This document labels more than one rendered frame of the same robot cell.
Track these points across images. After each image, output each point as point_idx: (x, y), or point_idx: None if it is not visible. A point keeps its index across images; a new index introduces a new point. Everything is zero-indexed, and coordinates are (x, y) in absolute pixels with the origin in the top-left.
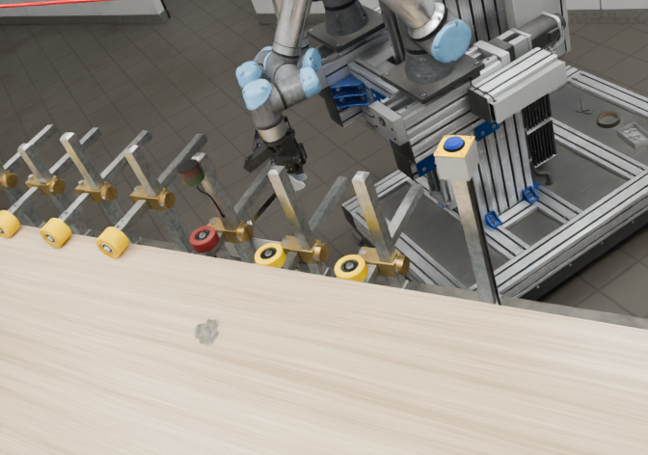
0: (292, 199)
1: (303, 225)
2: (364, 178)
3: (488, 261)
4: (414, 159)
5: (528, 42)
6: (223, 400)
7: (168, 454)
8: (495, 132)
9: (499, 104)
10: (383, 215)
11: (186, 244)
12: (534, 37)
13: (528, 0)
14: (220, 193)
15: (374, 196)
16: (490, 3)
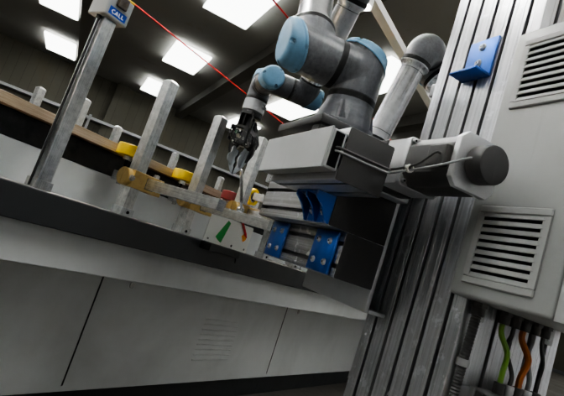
0: (207, 142)
1: (197, 169)
2: (165, 80)
3: (57, 122)
4: (261, 207)
5: (404, 148)
6: None
7: None
8: (394, 377)
9: (270, 143)
10: (153, 124)
11: (262, 242)
12: (417, 145)
13: (518, 141)
14: (248, 169)
15: (159, 101)
16: (487, 138)
